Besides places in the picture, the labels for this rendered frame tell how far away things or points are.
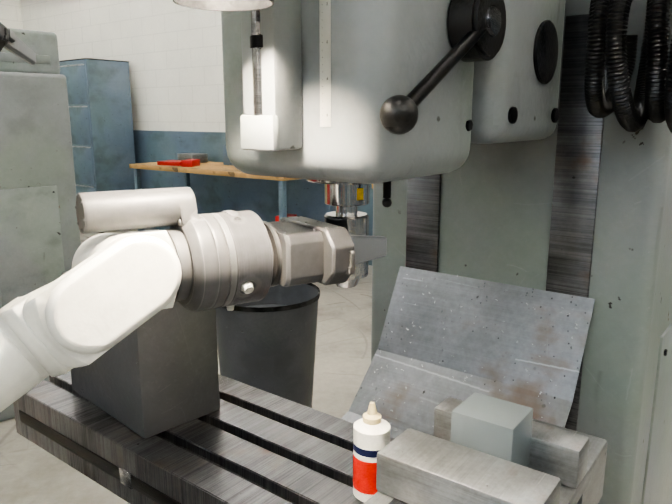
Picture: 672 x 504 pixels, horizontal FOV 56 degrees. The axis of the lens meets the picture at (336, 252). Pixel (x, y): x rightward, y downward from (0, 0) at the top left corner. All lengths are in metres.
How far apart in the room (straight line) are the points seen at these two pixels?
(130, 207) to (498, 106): 0.38
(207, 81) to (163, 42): 0.86
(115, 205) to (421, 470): 0.34
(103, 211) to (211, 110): 6.64
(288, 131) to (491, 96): 0.23
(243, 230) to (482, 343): 0.52
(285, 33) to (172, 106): 7.15
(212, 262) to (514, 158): 0.55
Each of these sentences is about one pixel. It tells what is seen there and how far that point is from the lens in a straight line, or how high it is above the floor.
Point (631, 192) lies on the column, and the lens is 0.92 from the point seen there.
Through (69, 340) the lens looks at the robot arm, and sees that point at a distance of 0.51.
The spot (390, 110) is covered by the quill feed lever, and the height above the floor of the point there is 1.37.
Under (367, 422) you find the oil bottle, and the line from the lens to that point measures 0.69.
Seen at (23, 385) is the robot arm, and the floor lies 1.17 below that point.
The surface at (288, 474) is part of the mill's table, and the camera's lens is 0.78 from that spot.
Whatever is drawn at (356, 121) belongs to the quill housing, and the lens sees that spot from 0.53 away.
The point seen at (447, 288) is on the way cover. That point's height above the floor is 1.10.
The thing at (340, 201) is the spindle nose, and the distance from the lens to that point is 0.63.
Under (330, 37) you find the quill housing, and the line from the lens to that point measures 0.55.
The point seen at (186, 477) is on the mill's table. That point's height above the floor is 0.96.
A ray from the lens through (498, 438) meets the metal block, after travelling 0.60.
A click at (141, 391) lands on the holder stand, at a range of 0.85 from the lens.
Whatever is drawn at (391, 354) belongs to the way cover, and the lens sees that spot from 1.04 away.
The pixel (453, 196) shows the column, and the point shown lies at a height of 1.25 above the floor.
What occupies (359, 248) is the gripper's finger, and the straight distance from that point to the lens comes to 0.63.
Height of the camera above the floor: 1.37
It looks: 12 degrees down
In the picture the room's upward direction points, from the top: straight up
